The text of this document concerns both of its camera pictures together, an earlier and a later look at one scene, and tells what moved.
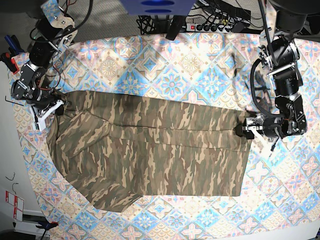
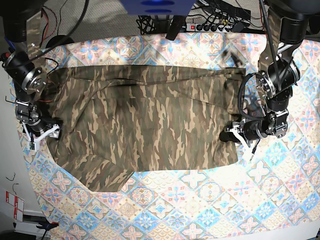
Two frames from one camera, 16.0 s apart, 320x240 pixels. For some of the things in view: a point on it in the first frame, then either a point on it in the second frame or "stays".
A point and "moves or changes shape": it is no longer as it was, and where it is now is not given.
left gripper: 39,116 to 37,130
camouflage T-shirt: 116,148 moves or changes shape
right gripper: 253,124 to 248,132
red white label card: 18,203 stays
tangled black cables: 146,24 stays
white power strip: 210,28 stays
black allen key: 5,100 stays
